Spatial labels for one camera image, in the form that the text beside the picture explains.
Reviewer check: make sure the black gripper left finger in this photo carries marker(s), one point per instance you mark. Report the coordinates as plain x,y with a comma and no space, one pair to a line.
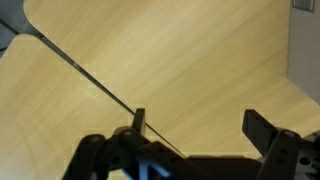
138,120

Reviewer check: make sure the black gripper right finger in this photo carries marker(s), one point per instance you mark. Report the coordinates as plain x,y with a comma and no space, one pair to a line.
260,131

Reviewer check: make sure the brown cardboard shipping box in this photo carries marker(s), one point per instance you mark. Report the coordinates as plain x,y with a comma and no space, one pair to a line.
305,43

